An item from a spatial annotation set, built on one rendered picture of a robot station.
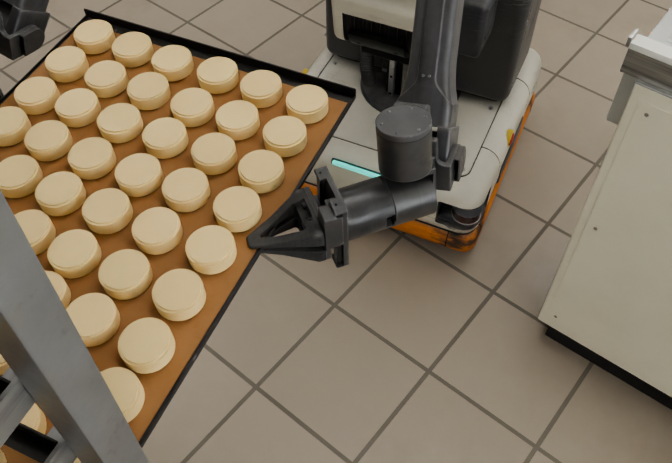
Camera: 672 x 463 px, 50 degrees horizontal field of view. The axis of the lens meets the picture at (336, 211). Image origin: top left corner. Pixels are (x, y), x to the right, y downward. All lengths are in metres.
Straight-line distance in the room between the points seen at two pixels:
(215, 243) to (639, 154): 0.87
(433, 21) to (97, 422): 0.54
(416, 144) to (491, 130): 1.26
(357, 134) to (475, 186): 0.34
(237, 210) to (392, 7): 0.88
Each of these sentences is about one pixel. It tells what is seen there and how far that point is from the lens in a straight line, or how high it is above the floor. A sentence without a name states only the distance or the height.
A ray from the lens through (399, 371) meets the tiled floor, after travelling 1.83.
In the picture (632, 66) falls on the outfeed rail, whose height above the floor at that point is 0.86.
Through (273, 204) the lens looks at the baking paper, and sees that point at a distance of 0.78.
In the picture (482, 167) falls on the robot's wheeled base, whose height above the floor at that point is 0.28.
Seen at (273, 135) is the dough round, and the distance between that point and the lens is 0.82.
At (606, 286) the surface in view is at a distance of 1.66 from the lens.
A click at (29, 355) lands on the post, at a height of 1.30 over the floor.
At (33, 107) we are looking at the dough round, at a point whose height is 1.04.
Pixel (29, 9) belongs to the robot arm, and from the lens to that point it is 1.09.
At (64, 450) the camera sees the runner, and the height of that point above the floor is 1.15.
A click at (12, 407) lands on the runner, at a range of 0.47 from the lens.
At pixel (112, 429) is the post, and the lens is 0.52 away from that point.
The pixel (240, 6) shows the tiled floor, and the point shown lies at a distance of 2.87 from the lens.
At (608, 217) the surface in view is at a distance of 1.51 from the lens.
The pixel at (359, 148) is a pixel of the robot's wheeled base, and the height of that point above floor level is 0.28.
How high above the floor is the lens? 1.63
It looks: 51 degrees down
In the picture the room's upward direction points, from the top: straight up
